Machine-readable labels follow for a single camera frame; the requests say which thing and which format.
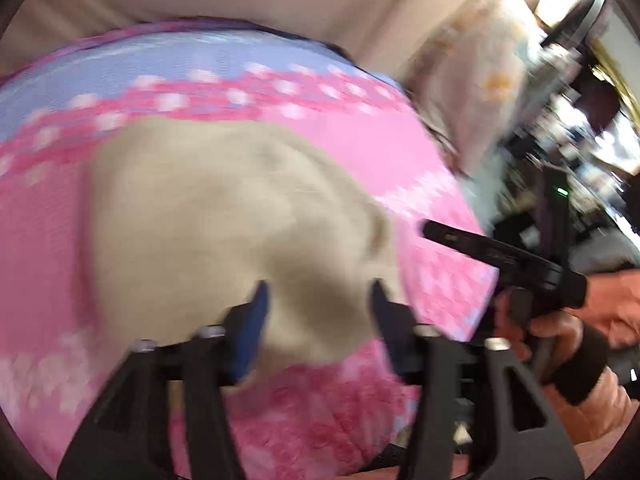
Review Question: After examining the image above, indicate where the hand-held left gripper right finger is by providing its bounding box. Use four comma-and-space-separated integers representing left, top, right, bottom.
369, 279, 586, 480

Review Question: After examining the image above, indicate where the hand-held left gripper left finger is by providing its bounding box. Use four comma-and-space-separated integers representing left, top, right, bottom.
56, 280, 271, 480

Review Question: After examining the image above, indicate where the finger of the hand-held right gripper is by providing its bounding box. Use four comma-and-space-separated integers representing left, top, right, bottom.
421, 220, 507, 267

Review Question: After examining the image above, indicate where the cream knit cardigan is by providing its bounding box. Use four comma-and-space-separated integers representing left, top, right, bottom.
90, 117, 408, 386

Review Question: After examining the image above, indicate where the person's right forearm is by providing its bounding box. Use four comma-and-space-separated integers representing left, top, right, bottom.
545, 322, 640, 461

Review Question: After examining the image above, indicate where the person's right hand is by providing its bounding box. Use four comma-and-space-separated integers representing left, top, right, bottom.
492, 291, 586, 387

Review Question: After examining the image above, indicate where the pink blue floral blanket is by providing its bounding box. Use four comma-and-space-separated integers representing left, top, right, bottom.
0, 20, 501, 480

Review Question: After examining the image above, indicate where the white floral pillow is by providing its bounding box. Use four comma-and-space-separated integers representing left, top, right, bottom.
405, 0, 546, 176

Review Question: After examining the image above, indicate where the blurred dark clutter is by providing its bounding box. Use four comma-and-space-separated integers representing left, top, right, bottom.
500, 0, 640, 266

